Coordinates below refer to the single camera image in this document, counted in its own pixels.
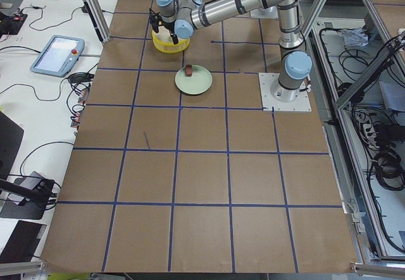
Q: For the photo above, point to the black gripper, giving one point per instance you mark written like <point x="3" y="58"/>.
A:
<point x="173" y="37"/>

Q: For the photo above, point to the yellow-rimmed steamer basket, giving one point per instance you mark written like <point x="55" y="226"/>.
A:
<point x="163" y="42"/>

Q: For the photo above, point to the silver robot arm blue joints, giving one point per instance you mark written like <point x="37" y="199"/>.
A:
<point x="183" y="17"/>

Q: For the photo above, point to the light green round plate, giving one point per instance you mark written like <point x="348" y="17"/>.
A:
<point x="198" y="83"/>

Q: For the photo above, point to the blue teach pendant near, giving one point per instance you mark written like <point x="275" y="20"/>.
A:
<point x="58" y="56"/>

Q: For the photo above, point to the black laptop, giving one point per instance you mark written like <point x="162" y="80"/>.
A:
<point x="11" y="139"/>

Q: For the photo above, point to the crumpled white paper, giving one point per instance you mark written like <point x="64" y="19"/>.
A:
<point x="354" y="37"/>

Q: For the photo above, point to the aluminium frame post left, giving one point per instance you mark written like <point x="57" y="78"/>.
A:
<point x="98" y="21"/>

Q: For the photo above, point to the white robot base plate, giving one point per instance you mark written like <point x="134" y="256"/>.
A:
<point x="275" y="98"/>

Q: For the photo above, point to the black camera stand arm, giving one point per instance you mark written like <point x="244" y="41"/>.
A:
<point x="34" y="190"/>

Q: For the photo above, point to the aluminium frame strut right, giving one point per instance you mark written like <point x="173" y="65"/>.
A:
<point x="390" y="48"/>

